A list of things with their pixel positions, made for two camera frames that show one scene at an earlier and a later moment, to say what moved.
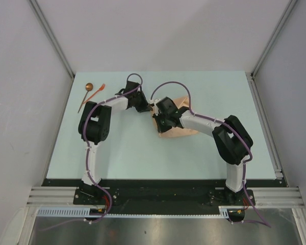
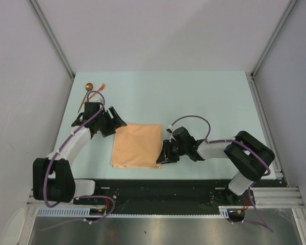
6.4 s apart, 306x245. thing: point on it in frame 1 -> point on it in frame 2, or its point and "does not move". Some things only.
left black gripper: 145,106 -> 114,123
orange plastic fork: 100,89 does not move
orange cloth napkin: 182,101 -> 138,146
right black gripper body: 162,124 -> 175,150
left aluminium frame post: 53,35 does not move
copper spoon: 89,87 does not move
